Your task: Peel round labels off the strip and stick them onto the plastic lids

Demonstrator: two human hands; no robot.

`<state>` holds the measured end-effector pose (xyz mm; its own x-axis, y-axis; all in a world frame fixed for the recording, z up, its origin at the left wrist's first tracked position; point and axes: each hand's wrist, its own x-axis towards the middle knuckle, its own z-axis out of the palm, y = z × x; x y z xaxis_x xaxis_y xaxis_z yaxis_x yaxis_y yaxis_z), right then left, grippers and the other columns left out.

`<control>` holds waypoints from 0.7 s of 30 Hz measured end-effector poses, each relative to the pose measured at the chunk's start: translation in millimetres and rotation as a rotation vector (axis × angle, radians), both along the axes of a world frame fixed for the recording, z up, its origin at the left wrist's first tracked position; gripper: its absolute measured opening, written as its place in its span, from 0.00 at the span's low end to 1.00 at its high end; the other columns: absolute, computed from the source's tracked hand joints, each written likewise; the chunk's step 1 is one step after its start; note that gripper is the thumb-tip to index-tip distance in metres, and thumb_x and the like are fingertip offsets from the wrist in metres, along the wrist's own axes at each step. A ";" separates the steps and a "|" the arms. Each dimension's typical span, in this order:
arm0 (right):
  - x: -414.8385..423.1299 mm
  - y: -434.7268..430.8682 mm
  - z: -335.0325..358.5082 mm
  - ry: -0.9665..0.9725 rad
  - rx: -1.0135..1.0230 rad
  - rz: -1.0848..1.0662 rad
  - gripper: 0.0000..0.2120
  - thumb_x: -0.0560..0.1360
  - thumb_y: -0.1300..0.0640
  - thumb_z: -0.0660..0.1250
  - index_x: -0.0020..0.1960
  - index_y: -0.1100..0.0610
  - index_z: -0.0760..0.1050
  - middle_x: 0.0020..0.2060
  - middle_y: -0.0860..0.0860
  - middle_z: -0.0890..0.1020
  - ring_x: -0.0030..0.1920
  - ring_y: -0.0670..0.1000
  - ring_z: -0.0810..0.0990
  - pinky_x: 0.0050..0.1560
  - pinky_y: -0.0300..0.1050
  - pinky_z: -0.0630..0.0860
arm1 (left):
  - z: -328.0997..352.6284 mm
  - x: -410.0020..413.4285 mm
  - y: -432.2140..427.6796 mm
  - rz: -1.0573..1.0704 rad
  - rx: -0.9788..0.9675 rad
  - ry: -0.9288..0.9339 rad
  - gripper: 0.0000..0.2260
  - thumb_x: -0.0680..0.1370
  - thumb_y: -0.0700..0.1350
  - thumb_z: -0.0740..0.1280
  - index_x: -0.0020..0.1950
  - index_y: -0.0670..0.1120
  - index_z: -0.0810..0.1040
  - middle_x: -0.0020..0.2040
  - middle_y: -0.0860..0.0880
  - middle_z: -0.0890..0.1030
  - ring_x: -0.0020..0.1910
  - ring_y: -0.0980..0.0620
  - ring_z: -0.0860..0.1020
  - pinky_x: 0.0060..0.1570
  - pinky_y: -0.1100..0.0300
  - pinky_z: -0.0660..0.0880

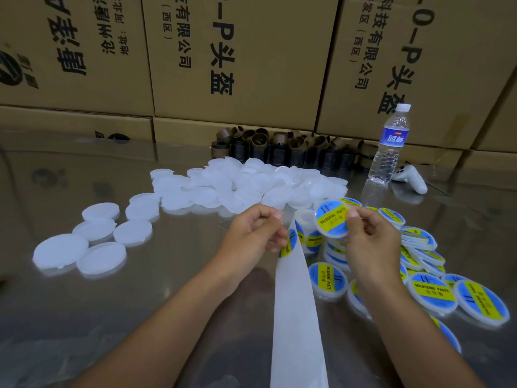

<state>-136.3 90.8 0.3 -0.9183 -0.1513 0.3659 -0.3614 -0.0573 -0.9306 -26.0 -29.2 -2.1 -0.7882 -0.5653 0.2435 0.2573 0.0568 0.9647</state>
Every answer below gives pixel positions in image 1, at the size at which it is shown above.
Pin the person's left hand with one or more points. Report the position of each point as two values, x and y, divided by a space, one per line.
246 246

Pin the person's right hand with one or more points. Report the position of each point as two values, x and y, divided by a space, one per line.
371 254

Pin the pile of white plastic lids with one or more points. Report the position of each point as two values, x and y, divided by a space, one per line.
226 188

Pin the sticker roll with backing strip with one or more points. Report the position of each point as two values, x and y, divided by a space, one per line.
297 335

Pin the person's left forearm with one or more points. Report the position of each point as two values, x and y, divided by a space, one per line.
153 343

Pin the person's right forearm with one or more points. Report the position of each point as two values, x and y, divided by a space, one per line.
420 343

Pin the white handheld controller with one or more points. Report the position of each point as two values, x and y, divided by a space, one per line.
410 178

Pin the row of dark cardboard tubes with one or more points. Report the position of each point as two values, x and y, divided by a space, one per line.
275 149

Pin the clear plastic water bottle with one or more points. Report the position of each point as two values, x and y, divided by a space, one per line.
388 145

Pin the stack of brown cardboard boxes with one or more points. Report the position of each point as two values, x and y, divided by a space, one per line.
234 64

